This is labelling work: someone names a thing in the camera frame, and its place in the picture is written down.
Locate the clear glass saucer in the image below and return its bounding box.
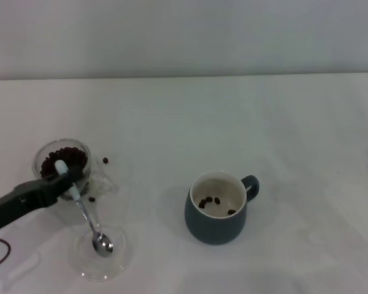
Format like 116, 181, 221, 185
71, 225, 132, 281

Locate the coffee beans heap in glass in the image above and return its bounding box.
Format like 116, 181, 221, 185
40, 146, 89, 197

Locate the clear double-wall glass cup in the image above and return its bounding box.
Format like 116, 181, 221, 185
33, 138, 116, 205

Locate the blue-handled metal spoon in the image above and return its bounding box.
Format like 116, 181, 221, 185
54, 159, 114, 257

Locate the dark teal ceramic mug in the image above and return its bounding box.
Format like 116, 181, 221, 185
184, 170, 261, 246

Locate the scooped coffee beans portion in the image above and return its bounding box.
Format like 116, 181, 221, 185
198, 196, 237, 215

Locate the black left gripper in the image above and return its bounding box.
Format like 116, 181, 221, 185
0, 165, 84, 236

